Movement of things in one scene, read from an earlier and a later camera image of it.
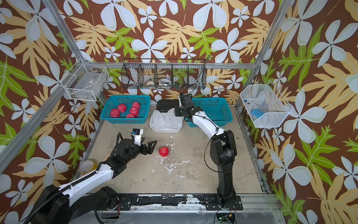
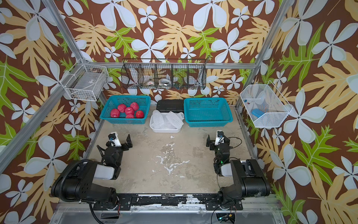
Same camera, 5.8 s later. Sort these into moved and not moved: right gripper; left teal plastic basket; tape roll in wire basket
Moved: right gripper
Not moved: left teal plastic basket; tape roll in wire basket
